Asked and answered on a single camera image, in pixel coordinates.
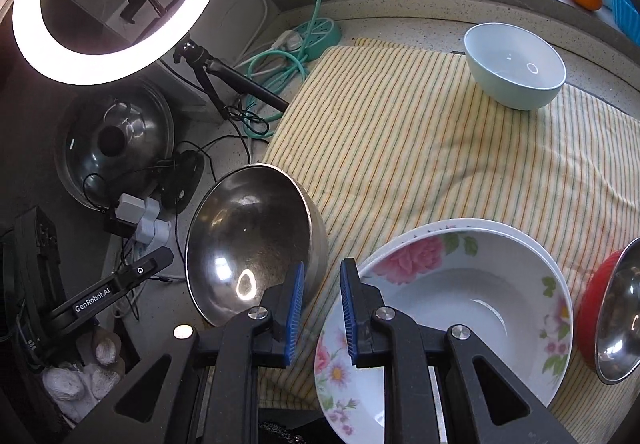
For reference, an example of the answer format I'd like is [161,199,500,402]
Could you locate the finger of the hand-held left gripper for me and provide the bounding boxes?
[50,246,175,325]

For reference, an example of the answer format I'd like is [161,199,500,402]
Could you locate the red bowl steel inside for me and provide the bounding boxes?
[575,236,640,385]

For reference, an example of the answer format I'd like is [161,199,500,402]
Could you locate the black phone clamp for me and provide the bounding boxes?
[120,0,165,24]

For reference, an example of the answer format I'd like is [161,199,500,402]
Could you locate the black tripod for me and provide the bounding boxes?
[172,38,291,122]

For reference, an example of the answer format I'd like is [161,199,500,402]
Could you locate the white power adapters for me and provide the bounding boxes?
[134,199,171,246]

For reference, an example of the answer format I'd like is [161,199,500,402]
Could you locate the blue silicone cup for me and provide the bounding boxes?
[607,0,640,47]

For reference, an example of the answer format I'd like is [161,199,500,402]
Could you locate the white plate large pink flowers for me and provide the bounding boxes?
[314,230,575,441]

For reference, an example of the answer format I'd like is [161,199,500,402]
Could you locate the green round power strip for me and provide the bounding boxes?
[287,16,343,61]

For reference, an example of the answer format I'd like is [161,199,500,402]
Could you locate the person's left hand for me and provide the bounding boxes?
[42,329,126,420]

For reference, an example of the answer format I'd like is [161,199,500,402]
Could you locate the black round base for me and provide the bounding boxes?
[159,150,206,215]

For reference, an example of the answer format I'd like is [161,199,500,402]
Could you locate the light green bowl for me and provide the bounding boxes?
[462,23,567,111]

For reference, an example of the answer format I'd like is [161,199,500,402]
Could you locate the large steel bowl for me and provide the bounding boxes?
[184,164,330,329]

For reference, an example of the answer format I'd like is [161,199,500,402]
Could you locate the yellow striped cloth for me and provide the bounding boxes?
[257,38,640,430]

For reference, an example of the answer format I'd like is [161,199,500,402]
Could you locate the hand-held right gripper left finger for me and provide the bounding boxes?
[65,261,306,444]

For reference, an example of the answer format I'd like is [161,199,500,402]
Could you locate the black cable with inline switch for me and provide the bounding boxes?
[170,96,273,175]

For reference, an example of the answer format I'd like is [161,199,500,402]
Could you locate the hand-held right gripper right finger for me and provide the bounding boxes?
[340,258,576,444]

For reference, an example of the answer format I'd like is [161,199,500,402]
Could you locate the white ring light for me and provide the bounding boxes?
[11,0,228,86]

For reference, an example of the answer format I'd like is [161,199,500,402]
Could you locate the steel pot lid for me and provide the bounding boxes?
[52,76,176,212]

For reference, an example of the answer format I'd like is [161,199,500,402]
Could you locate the white cube charger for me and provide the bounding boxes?
[116,193,147,225]

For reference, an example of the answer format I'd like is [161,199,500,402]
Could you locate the white plug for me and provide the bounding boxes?
[272,31,304,53]

